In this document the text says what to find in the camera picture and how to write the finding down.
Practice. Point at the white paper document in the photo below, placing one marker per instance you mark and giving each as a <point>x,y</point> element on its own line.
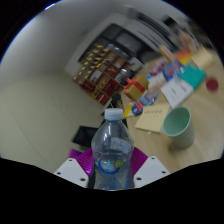
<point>176,92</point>

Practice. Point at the yellow flat folder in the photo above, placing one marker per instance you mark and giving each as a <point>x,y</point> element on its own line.
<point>128,112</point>

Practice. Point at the light green cup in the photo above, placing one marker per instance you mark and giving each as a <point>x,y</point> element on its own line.
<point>181,131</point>

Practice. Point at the blue colourful booklet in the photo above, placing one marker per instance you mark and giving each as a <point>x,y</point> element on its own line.
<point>145,102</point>

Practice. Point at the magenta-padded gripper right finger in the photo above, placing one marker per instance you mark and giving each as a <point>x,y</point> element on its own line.
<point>140,160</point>

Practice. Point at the black framed glass door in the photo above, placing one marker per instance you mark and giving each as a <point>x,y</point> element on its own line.
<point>130,41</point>

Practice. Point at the blue book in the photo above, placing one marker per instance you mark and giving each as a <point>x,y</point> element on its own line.
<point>173,70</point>

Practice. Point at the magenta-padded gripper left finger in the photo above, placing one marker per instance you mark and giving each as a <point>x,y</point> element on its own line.
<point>83,161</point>

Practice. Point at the orange red book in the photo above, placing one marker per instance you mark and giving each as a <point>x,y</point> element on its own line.
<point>184,56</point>

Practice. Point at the wooden shelf unit with trophies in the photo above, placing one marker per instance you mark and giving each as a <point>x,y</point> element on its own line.
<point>100,75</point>

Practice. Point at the teal book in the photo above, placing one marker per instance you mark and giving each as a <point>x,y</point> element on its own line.
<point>191,76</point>

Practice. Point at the flat round red coaster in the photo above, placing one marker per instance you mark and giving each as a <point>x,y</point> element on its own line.
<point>212,84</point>

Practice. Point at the clear plastic water bottle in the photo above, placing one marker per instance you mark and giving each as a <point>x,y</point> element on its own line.
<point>112,150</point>

